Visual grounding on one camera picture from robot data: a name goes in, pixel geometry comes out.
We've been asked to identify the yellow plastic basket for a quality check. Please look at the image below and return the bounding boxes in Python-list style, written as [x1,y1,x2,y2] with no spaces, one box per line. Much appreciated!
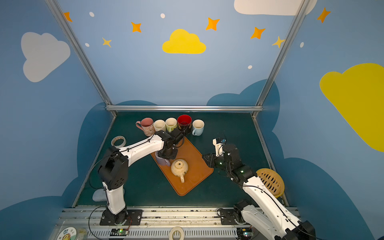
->
[256,168,285,198]

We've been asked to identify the aluminium frame right post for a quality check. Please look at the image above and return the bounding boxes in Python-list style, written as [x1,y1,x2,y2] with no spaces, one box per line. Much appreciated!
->
[252,0,311,120]

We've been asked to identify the pink ghost mug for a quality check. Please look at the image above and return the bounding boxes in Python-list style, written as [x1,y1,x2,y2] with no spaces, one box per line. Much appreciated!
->
[136,118,156,137]

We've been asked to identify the cream white mug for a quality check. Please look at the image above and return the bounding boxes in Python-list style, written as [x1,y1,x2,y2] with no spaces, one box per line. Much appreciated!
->
[153,120,167,132]

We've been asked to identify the beige ceramic teapot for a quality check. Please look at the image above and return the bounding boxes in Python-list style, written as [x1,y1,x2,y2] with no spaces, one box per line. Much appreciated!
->
[171,159,189,183]

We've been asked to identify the lavender mug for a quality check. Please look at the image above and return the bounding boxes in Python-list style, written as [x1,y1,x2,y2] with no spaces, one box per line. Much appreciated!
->
[155,151,171,167]

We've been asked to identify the light blue mug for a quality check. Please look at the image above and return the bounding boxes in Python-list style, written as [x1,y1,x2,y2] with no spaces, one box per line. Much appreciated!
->
[192,120,205,136]

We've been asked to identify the white tape roll front centre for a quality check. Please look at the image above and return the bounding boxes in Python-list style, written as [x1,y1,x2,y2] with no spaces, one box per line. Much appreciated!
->
[169,227,185,240]

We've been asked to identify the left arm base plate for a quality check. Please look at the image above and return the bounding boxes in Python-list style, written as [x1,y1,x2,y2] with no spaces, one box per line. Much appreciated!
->
[100,208,143,226]

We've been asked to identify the aluminium frame left post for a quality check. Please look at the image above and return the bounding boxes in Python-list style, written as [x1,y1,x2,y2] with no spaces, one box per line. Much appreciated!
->
[45,0,113,107]

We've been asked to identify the orange plastic tray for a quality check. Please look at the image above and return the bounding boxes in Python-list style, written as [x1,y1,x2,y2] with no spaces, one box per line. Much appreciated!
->
[151,138,214,196]

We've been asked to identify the masking tape roll on table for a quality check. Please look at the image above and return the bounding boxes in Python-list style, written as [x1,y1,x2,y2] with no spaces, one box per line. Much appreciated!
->
[111,136,127,149]

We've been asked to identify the aluminium frame post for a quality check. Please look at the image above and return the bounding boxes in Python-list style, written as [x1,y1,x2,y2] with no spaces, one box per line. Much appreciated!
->
[45,0,113,107]
[252,0,311,120]

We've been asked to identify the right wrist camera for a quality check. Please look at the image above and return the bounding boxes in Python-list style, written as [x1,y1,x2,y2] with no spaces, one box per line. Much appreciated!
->
[213,138,227,157]

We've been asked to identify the aluminium frame back bar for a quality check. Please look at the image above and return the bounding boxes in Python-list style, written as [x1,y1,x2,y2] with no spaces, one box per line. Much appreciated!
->
[106,105,263,112]

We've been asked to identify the light green mug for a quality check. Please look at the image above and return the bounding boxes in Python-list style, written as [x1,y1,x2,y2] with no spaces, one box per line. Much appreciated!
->
[165,118,178,133]

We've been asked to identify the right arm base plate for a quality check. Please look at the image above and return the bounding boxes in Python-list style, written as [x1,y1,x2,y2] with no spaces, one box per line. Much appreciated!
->
[217,208,246,225]

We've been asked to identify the black skull mug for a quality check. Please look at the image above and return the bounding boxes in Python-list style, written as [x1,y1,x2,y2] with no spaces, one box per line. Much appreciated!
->
[177,115,192,135]

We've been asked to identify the aluminium front rail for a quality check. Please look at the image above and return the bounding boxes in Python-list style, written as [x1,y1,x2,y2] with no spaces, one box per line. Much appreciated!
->
[50,206,264,240]

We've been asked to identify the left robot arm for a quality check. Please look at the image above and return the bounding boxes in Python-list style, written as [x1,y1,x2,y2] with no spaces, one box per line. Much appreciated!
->
[98,129,186,226]

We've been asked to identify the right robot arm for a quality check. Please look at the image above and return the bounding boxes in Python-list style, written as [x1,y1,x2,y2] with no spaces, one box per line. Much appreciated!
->
[202,144,316,240]

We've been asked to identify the grey sponge pad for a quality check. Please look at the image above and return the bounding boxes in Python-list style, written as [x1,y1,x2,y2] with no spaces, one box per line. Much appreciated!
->
[92,189,107,202]

